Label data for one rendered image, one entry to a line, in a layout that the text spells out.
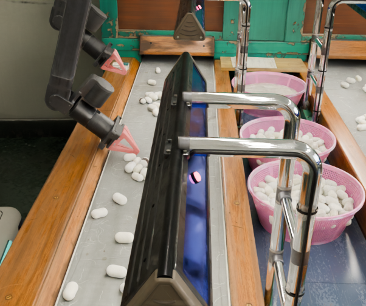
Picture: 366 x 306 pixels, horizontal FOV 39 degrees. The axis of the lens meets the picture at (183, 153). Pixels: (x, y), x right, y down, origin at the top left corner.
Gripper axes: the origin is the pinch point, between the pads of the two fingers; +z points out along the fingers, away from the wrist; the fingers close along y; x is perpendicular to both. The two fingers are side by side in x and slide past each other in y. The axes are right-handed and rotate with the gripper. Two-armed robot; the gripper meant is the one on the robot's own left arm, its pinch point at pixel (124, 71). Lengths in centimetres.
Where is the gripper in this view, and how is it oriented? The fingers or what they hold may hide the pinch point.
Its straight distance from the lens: 166.2
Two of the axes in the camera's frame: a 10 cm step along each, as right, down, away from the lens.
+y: 0.3, -4.5, 8.9
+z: 7.5, 6.0, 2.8
